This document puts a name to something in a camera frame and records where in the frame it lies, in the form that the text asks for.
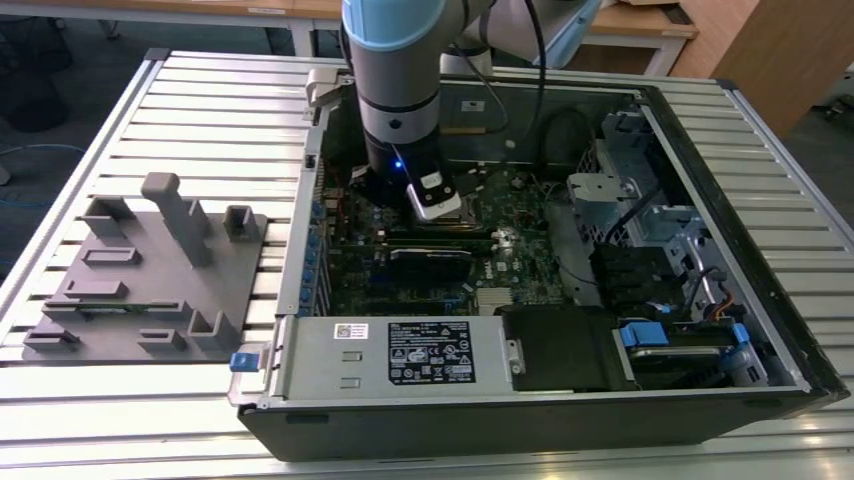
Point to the black plastic shroud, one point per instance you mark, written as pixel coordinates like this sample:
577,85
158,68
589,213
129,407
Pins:
567,350

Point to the white certification sticker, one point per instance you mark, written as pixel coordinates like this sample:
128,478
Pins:
472,106

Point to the silver power supply unit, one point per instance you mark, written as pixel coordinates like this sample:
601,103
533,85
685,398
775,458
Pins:
313,360

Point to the black RAM slot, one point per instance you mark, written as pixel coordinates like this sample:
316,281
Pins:
433,233
433,243

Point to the black fan housing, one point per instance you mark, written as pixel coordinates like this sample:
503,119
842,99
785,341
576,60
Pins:
633,275

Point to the wooden cabinet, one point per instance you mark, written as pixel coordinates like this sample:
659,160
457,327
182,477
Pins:
767,50

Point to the grey parts rack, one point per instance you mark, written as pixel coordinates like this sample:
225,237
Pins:
160,280

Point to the pale blue teach pendant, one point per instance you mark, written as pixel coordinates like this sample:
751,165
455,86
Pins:
567,35

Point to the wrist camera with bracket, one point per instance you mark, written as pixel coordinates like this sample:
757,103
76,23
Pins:
436,205

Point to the black office chair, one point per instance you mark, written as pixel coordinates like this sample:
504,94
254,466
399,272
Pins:
33,100

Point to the black graphics card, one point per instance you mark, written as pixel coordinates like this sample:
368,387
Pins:
427,272

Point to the CPU socket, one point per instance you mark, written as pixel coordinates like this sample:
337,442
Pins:
472,225

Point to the green RAM stick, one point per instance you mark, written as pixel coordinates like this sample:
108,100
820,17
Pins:
109,311

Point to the black PC case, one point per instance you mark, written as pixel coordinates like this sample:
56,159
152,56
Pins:
467,435

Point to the wooden desk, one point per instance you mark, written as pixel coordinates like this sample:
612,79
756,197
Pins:
653,25
133,6

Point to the silver metal disk bay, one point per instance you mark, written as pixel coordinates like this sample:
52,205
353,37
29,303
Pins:
623,145
596,192

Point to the silver chipset heatsink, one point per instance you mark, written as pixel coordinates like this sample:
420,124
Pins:
496,297

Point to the office chair base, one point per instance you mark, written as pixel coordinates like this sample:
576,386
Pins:
836,102

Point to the green motherboard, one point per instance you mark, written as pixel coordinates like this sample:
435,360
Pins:
527,270

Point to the hard disk in blue carrier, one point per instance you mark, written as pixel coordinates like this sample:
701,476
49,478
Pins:
643,335

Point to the blue plastic latch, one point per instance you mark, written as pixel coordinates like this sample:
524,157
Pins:
242,363

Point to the blue disk carrier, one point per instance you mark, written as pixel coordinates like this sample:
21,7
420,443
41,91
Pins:
739,335

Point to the silver metal bracket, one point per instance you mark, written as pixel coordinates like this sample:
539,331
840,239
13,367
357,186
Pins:
667,225

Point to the grey case latch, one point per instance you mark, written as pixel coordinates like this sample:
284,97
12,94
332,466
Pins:
320,82

